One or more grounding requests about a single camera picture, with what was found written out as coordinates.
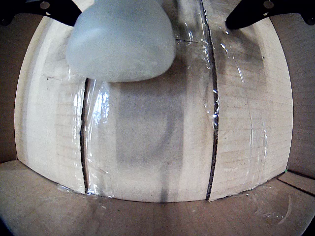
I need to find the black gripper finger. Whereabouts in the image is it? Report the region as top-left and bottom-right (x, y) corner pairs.
(225, 0), (315, 30)
(0, 0), (83, 27)

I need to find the white bottle teal label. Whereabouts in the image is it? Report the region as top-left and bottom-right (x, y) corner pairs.
(65, 0), (177, 83)

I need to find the flat cardboard tray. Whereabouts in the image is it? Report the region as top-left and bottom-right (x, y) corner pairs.
(0, 0), (315, 236)

